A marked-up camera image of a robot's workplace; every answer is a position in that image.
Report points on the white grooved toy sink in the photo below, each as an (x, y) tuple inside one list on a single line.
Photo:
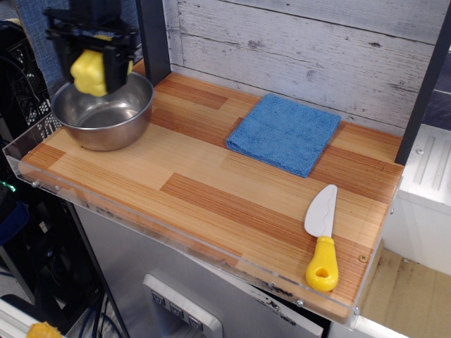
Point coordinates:
[(426, 176)]

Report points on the yellow toy bell pepper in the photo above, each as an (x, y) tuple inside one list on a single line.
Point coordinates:
[(88, 69)]

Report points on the silver dispenser button panel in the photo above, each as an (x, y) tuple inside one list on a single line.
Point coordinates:
[(177, 316)]

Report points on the right black upright post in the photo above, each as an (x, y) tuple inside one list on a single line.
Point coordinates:
[(426, 90)]

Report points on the black upright post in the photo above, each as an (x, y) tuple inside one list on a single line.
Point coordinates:
[(426, 90), (154, 39)]

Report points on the folded blue microfiber cloth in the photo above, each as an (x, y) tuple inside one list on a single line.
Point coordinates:
[(284, 134)]

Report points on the silver toy fridge cabinet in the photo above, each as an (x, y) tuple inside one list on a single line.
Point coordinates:
[(125, 255)]

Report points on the clear acrylic guard rail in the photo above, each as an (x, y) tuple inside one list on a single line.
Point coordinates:
[(238, 214)]

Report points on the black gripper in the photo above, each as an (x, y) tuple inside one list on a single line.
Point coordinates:
[(91, 18)]

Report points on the black plastic crate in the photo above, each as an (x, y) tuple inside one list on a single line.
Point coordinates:
[(24, 95)]

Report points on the yellow object bottom left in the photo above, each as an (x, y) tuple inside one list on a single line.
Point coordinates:
[(43, 330)]

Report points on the toy knife yellow handle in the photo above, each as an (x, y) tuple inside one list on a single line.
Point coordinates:
[(322, 272)]

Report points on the left black upright post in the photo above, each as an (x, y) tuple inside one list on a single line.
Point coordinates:
[(154, 39)]

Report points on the stainless steel bowl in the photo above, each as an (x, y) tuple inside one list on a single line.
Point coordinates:
[(106, 123)]

